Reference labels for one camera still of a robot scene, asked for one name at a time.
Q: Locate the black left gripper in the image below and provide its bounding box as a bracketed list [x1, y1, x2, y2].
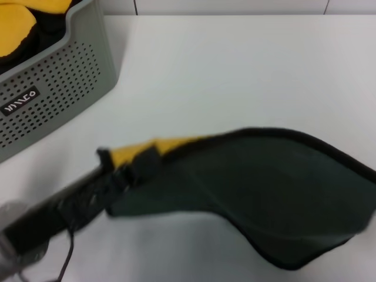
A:
[0, 145, 163, 254]

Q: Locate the green yellow towel black trim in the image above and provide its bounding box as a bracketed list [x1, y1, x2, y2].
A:
[105, 126, 376, 263]

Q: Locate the grey perforated storage box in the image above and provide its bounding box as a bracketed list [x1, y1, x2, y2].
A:
[0, 0, 123, 163]

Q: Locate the black cable with ribbed plug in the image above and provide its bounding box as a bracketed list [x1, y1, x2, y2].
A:
[17, 226, 76, 280]

